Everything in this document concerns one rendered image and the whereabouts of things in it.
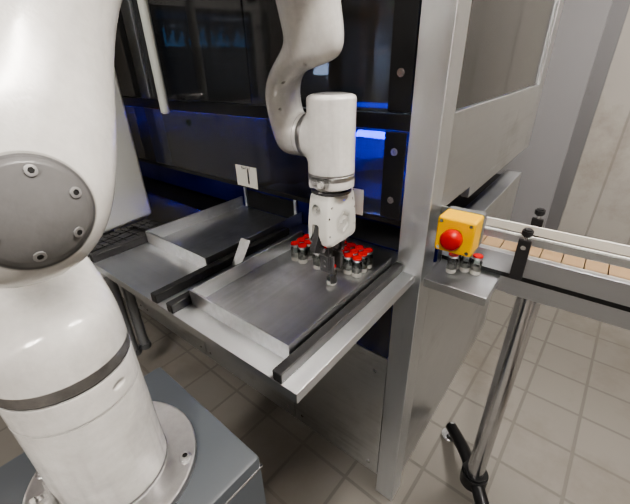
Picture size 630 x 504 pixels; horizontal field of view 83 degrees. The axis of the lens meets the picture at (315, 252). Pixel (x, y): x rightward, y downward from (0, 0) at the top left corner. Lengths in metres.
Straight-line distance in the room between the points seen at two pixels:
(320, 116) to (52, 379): 0.48
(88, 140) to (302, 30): 0.35
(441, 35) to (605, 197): 2.04
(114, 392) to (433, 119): 0.62
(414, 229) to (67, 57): 0.63
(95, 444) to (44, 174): 0.27
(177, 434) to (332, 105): 0.52
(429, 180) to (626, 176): 1.94
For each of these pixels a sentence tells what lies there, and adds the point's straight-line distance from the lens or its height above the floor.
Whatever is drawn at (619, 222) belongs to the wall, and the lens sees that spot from 2.67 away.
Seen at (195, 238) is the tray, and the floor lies 0.88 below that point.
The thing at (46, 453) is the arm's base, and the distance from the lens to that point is 0.45.
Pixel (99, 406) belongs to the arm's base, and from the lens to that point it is 0.42.
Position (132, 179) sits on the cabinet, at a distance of 1.44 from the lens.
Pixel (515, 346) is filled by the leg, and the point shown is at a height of 0.68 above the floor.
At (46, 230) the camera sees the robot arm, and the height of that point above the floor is 1.21.
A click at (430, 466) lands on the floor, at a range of 1.56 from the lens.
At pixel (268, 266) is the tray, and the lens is 0.84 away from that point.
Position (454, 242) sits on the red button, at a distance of 0.71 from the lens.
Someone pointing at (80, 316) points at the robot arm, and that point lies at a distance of 0.38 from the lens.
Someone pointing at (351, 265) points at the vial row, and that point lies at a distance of 0.79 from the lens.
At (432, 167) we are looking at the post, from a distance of 0.72.
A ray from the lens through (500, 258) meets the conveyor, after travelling 0.86.
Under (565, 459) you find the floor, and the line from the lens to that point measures 1.76.
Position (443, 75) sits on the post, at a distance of 0.70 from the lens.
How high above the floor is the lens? 1.30
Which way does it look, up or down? 28 degrees down
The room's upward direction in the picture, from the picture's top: 2 degrees counter-clockwise
